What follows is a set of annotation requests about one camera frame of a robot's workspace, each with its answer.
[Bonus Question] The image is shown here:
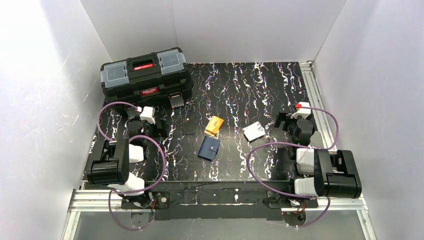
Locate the navy blue card holder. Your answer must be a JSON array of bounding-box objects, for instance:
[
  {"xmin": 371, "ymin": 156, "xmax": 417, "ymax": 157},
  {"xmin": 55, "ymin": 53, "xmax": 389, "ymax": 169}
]
[{"xmin": 197, "ymin": 136, "xmax": 221, "ymax": 162}]

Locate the orange credit card stack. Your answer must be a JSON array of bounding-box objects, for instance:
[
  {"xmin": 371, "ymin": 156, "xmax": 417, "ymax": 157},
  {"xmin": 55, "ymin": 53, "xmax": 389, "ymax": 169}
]
[{"xmin": 204, "ymin": 116, "xmax": 224, "ymax": 136}]

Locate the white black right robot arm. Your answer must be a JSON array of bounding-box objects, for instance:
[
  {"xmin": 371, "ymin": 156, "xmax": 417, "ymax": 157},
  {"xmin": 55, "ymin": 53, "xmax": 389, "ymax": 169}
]
[{"xmin": 274, "ymin": 111, "xmax": 362, "ymax": 199}]

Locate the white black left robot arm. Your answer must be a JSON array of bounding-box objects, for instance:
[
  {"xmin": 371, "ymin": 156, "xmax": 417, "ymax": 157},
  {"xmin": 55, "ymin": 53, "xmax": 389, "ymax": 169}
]
[{"xmin": 84, "ymin": 117, "xmax": 168, "ymax": 197}]

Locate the white card stack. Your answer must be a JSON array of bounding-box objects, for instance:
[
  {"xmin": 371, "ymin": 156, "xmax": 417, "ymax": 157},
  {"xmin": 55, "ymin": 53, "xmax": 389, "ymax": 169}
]
[{"xmin": 242, "ymin": 121, "xmax": 266, "ymax": 142}]

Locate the black red toolbox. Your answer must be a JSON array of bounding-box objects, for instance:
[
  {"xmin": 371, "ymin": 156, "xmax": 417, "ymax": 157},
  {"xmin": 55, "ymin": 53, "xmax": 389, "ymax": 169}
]
[{"xmin": 100, "ymin": 47, "xmax": 194, "ymax": 108}]

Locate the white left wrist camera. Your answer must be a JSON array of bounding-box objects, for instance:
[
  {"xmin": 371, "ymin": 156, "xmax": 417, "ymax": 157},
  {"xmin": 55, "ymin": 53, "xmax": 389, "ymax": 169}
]
[{"xmin": 139, "ymin": 106, "xmax": 156, "ymax": 125}]

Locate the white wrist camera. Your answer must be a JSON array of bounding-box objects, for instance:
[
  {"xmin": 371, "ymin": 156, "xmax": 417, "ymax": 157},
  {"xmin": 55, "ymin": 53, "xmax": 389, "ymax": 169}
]
[
  {"xmin": 139, "ymin": 106, "xmax": 156, "ymax": 125},
  {"xmin": 290, "ymin": 102, "xmax": 312, "ymax": 120}
]

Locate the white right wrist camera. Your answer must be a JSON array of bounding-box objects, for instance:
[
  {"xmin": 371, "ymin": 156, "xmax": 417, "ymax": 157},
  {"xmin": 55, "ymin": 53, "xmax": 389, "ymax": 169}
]
[{"xmin": 290, "ymin": 102, "xmax": 312, "ymax": 120}]

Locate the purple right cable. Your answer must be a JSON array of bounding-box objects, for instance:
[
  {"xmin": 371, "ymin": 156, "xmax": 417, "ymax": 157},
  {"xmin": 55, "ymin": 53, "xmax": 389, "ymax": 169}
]
[{"xmin": 246, "ymin": 105, "xmax": 340, "ymax": 229}]

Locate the purple cable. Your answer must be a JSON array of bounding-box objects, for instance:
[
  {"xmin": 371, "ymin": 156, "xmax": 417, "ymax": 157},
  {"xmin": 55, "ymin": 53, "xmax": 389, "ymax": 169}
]
[
  {"xmin": 246, "ymin": 105, "xmax": 340, "ymax": 229},
  {"xmin": 96, "ymin": 101, "xmax": 167, "ymax": 231}
]

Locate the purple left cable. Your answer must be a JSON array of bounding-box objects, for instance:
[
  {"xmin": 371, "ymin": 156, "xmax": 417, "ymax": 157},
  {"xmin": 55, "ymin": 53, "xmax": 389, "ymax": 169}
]
[{"xmin": 96, "ymin": 101, "xmax": 167, "ymax": 231}]

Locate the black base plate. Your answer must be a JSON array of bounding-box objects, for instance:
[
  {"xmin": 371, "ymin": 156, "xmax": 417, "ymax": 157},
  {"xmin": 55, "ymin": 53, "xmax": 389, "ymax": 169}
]
[{"xmin": 121, "ymin": 181, "xmax": 319, "ymax": 221}]

